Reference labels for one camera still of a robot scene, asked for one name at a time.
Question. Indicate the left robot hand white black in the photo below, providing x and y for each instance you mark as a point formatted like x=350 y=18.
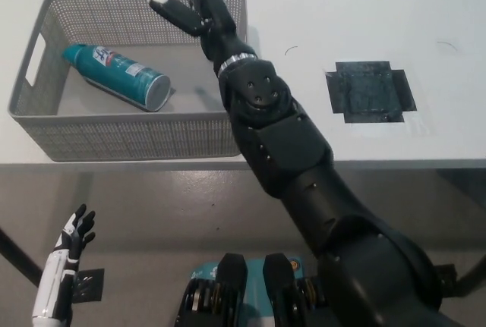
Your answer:
x=57 y=274

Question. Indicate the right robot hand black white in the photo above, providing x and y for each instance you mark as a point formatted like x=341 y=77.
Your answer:
x=216 y=8

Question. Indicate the teal air purifying spray can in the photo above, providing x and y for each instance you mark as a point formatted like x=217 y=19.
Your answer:
x=121 y=73

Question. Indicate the black table leg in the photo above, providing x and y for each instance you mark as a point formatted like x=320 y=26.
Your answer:
x=17 y=256

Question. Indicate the grey perforated plastic basket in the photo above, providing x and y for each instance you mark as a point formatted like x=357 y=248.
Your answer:
x=114 y=141

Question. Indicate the black tape square patch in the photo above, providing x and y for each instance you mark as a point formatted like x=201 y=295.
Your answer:
x=368 y=92

